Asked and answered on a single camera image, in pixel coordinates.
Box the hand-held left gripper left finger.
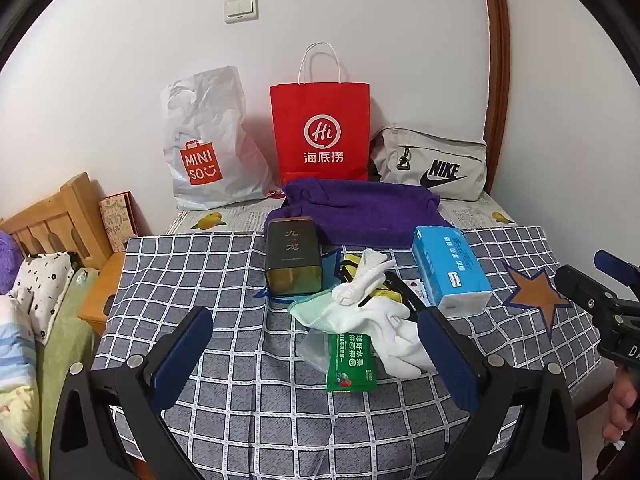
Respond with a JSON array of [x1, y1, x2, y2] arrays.
[[49, 305, 216, 480]]

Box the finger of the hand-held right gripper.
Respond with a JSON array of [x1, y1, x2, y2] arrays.
[[594, 249, 640, 286], [555, 265, 621, 322]]

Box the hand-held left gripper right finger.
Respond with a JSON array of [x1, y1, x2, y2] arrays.
[[417, 306, 583, 480]]

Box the green snack packet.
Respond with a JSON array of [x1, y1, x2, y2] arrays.
[[326, 331, 378, 393]]

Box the yellow black pouch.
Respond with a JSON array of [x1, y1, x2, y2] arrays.
[[340, 254, 406, 306]]

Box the green wet wipes pack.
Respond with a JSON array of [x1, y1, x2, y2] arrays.
[[289, 287, 346, 333]]

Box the person's right hand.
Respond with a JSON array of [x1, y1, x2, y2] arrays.
[[602, 366, 640, 445]]

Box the small fruit print sachet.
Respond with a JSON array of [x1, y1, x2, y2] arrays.
[[407, 275, 427, 306]]

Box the grey checked blanket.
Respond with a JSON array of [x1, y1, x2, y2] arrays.
[[92, 226, 603, 480]]

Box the blue tissue pack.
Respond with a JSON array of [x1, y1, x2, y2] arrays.
[[411, 226, 493, 318]]

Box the wooden nightstand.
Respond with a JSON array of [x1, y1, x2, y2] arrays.
[[77, 251, 126, 336]]

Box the green blanket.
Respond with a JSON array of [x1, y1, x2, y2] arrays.
[[35, 267, 101, 461]]

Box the clear plastic bag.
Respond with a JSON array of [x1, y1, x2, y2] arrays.
[[299, 327, 333, 372]]

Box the fruit print bedsheet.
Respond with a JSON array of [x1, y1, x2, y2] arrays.
[[162, 192, 516, 235]]

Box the dark green tea tin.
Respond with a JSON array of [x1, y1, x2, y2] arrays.
[[264, 216, 323, 297]]

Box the brown gift box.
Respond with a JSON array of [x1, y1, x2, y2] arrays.
[[98, 190, 138, 253]]

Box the floral white pillow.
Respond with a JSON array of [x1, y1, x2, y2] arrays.
[[12, 251, 76, 346]]

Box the pastel striped quilt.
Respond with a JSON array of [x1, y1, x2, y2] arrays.
[[0, 292, 41, 480]]

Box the purple towel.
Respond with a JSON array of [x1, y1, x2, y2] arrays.
[[264, 178, 453, 250]]

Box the wooden headboard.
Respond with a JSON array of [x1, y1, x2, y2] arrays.
[[0, 172, 113, 271]]

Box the grey waist bag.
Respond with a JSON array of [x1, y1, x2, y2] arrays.
[[369, 127, 488, 202]]

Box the purple plush cushion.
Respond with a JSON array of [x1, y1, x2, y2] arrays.
[[0, 231, 25, 295]]

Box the white plastic shopping bag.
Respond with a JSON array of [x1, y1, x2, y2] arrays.
[[160, 66, 273, 211]]

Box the red paper bag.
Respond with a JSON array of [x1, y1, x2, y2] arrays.
[[270, 42, 372, 186]]

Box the black strap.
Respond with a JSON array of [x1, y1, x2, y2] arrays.
[[387, 270, 426, 311]]

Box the brown wooden door frame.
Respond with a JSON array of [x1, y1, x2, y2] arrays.
[[477, 0, 513, 196]]

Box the white light switch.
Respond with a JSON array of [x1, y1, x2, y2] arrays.
[[223, 0, 259, 24]]

